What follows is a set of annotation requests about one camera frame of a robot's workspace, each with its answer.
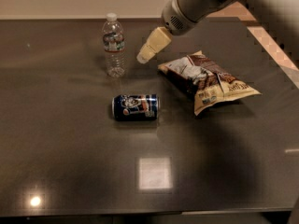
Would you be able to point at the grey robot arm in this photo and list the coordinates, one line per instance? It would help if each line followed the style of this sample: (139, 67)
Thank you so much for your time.
(280, 18)

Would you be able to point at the brown chip bag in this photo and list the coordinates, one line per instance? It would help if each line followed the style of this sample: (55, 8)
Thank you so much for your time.
(205, 81)

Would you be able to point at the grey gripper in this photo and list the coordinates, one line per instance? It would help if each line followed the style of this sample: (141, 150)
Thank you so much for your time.
(177, 20)

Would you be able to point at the clear plastic water bottle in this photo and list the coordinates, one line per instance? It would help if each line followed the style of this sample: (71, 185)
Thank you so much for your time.
(114, 45)

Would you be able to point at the blue soda can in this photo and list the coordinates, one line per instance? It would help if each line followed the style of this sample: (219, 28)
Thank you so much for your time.
(135, 107)

